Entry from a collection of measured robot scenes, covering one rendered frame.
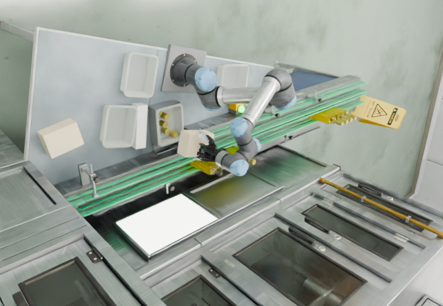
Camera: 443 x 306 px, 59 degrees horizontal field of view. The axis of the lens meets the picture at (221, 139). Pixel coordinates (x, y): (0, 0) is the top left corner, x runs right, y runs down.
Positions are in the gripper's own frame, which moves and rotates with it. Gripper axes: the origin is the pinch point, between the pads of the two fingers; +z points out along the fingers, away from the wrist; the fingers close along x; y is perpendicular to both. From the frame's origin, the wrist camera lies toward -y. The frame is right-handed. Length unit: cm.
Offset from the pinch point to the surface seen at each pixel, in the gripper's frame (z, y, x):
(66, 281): -49, 83, 24
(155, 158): 26.1, 5.9, 16.9
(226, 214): -20.4, -10.1, 31.2
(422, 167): 104, -660, 99
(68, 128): 28, 55, 0
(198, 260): -33, 16, 44
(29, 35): 56, 66, -37
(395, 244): -86, -58, 23
